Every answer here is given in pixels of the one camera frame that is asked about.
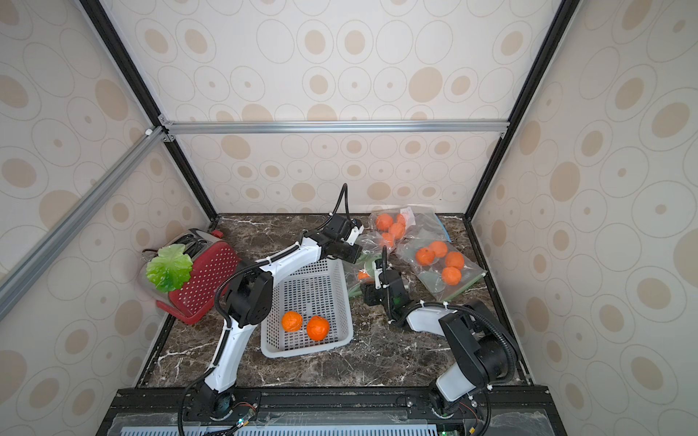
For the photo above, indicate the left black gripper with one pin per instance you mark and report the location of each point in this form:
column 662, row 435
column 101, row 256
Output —
column 355, row 248

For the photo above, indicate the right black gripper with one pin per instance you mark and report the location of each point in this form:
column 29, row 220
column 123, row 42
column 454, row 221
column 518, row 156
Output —
column 383, row 283

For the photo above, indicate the green zip-top bag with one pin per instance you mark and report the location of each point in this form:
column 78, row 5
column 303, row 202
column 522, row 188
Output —
column 362, row 270

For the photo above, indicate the orange taken out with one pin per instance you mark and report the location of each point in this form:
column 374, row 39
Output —
column 317, row 328
column 292, row 321

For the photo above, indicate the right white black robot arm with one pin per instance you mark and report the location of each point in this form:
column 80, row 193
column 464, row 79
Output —
column 485, row 354

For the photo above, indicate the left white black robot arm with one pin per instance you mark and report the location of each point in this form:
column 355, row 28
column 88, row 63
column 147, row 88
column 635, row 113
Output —
column 245, row 299

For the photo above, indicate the right green-edged zip-top bag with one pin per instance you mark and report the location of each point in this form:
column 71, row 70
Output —
column 444, row 271

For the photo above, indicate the middle clear zip-top bag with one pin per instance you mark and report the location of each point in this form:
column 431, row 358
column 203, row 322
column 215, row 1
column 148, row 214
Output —
column 399, row 226

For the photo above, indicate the white perforated plastic basket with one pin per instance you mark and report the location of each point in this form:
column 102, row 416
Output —
column 320, row 290

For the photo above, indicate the red dotted toaster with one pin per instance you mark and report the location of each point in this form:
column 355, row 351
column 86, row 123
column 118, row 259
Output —
column 214, row 261

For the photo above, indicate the green plastic leaf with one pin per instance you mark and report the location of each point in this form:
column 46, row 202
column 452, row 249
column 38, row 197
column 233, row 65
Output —
column 171, row 269

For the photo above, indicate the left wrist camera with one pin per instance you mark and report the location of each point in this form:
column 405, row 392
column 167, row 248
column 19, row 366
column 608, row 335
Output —
column 356, row 230

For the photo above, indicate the horizontal aluminium rail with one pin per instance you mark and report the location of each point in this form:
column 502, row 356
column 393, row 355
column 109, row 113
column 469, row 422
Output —
column 497, row 126

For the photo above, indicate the diagonal aluminium rail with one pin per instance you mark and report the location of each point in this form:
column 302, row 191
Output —
column 32, row 266

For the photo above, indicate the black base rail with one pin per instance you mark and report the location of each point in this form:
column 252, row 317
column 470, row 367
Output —
column 505, row 410

